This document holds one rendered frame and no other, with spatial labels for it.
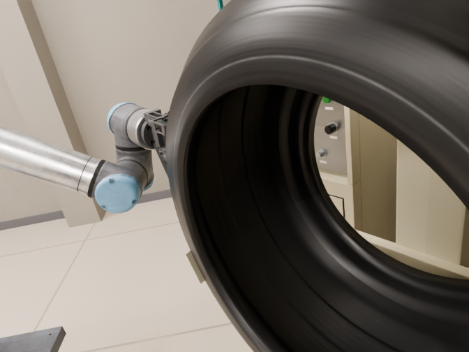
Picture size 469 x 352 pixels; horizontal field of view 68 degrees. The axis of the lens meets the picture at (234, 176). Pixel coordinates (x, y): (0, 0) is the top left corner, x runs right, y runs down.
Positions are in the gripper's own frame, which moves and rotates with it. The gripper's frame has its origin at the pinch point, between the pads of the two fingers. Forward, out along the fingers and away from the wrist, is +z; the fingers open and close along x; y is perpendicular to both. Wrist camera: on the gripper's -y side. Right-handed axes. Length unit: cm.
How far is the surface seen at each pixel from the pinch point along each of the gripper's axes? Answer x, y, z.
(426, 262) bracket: 25.7, -23.2, 33.1
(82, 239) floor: 12, -148, -224
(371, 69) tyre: -12.4, 24.1, 38.2
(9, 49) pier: 22, 4, -269
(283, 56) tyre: -12.5, 24.4, 30.6
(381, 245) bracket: 25.8, -24.0, 23.7
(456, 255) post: 28, -20, 37
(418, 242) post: 28.0, -20.8, 30.3
